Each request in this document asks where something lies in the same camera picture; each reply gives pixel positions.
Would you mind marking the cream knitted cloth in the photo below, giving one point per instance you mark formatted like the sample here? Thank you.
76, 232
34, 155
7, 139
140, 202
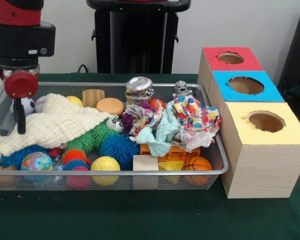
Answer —
55, 122

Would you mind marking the yellow ball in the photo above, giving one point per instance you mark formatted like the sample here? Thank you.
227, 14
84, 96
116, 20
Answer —
105, 165

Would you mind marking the black and white soccer ball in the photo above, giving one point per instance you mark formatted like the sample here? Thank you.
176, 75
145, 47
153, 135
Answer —
28, 105

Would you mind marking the colourful spotted cloth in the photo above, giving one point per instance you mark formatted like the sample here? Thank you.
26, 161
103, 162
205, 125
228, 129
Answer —
197, 117

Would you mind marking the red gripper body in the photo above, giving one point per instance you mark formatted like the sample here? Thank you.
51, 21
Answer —
21, 85

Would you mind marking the shallow clear mesh bin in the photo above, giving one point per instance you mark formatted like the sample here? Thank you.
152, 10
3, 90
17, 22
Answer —
165, 90

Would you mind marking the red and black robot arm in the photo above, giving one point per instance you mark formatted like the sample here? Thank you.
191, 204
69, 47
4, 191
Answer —
17, 37

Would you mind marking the wooden box with three holes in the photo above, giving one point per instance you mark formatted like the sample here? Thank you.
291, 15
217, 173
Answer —
265, 170

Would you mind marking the blue spiky ball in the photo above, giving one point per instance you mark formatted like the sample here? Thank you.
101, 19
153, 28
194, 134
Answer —
122, 150
25, 153

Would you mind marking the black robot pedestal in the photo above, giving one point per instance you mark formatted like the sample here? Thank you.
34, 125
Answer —
140, 37

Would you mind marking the light teal cloth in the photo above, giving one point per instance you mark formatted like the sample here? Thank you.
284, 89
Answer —
165, 127

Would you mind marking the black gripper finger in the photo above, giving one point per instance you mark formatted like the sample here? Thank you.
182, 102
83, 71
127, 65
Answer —
21, 120

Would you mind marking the globe print ball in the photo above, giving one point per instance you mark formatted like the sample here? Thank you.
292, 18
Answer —
36, 162

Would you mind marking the crushed silver metal can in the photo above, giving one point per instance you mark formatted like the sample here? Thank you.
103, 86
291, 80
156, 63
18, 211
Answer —
140, 87

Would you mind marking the black stand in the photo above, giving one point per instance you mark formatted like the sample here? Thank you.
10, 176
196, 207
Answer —
297, 50

